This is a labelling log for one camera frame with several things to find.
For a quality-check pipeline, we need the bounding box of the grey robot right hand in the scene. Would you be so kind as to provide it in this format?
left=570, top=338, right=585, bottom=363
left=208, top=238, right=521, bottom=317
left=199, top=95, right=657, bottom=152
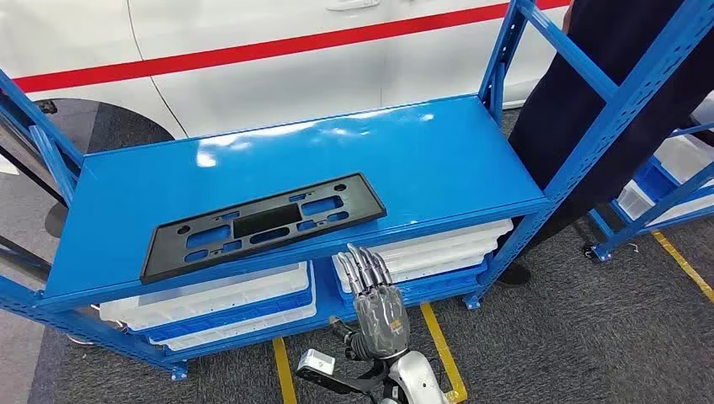
left=328, top=242, right=413, bottom=362

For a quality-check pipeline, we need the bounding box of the black plastic plate frame part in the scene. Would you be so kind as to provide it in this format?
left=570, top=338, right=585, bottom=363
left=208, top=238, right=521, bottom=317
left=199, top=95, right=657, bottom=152
left=139, top=172, right=388, bottom=286

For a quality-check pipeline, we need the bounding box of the blue steel shelf rack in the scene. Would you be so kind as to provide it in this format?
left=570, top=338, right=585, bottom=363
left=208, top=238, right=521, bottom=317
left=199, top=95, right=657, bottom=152
left=0, top=0, right=714, bottom=383
left=583, top=92, right=714, bottom=263

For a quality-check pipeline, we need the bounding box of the white plastic organizer box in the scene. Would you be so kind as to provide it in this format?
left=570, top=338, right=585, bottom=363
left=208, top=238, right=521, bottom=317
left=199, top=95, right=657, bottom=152
left=365, top=219, right=514, bottom=255
left=333, top=252, right=487, bottom=295
left=385, top=237, right=500, bottom=268
left=147, top=279, right=317, bottom=353

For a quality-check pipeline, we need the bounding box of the clear plastic organizer box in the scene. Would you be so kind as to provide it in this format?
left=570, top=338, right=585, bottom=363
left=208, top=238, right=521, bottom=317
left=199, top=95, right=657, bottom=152
left=99, top=262, right=311, bottom=331

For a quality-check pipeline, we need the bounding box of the white car with red stripe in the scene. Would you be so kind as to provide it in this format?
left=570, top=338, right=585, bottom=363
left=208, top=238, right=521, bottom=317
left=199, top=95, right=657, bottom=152
left=0, top=0, right=573, bottom=168

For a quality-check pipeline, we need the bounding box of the white plastic bin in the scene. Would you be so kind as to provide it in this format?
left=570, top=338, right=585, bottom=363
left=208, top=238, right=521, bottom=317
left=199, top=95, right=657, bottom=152
left=615, top=179, right=714, bottom=224
left=653, top=133, right=714, bottom=188

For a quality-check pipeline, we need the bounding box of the person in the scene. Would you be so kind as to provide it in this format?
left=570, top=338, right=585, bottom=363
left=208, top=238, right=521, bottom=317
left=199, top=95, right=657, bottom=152
left=498, top=0, right=714, bottom=289

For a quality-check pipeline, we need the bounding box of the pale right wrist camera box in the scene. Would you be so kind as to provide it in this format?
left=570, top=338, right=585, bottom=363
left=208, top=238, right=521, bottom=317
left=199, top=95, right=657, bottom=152
left=296, top=348, right=338, bottom=379

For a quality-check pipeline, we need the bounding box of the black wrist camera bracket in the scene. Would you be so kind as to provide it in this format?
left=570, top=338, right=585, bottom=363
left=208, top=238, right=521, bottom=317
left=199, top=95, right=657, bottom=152
left=294, top=364, right=394, bottom=398

